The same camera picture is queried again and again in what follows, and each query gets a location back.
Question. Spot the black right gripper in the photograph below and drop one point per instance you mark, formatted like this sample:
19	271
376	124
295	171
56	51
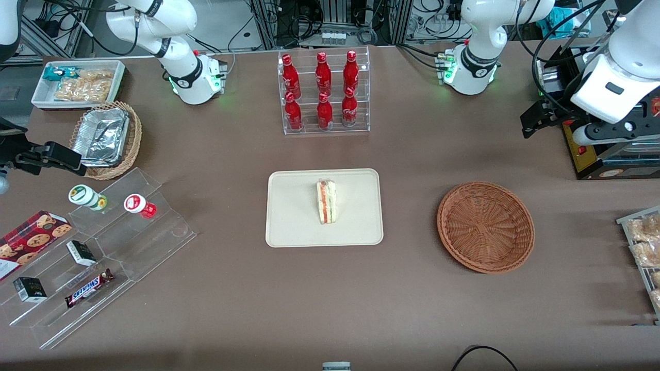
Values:
19	153

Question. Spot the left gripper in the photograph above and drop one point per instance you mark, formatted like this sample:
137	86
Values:
563	108

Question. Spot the triangle sandwich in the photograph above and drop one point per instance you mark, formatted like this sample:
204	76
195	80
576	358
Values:
327	203

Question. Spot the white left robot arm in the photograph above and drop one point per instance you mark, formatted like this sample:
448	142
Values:
482	31

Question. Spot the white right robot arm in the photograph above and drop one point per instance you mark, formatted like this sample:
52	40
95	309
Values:
180	67

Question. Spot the light tan wicker basket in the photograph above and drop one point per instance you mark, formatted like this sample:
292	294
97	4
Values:
131	139

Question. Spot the brown round wicker basket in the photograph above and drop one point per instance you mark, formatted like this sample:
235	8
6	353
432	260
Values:
484	226

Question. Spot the tray of wrapped bread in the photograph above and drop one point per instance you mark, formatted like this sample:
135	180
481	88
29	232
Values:
626	226

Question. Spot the cream rectangular serving tray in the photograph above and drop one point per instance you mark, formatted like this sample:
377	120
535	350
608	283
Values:
294	216

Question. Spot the aluminium foil container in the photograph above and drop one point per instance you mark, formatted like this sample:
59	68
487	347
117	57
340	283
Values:
100	136

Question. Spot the green label white-lid jar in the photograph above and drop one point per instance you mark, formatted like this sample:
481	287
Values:
82	195

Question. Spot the white rectangular snack bin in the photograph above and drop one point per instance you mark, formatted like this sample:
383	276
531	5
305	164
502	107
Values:
41	98

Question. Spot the black food warmer machine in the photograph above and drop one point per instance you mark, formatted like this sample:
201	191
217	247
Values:
588	162

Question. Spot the clear bag of crackers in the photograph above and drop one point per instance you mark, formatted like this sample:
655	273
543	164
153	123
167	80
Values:
85	87

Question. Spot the teal snack packet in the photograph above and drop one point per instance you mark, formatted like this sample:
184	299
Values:
56	73

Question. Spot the red label white-lid jar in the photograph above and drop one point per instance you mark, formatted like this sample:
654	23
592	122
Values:
136	204

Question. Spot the red tartan cookie box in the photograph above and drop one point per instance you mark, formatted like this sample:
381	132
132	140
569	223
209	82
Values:
31	239

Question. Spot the small black carton box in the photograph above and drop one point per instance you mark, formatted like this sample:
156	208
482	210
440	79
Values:
81	253
30	289

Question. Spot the teal plastic bag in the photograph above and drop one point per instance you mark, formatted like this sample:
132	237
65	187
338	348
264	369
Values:
559	20

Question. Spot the clear acrylic stepped display stand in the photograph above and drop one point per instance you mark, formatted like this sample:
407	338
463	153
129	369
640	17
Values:
139	242

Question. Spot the Snickers chocolate bar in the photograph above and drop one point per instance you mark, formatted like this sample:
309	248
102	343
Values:
88	288

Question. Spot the wrapped bread packet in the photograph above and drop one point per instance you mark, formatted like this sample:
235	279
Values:
656	298
656	278
647	254
644	229

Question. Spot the red cola bottle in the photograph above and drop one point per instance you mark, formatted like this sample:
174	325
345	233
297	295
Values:
325	113
291	77
323	74
349	111
351	72
293	114

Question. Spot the clear acrylic bottle rack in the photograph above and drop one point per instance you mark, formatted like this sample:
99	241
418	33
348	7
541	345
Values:
309	87

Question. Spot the small grey device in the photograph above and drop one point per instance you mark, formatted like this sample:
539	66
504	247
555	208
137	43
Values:
336	366

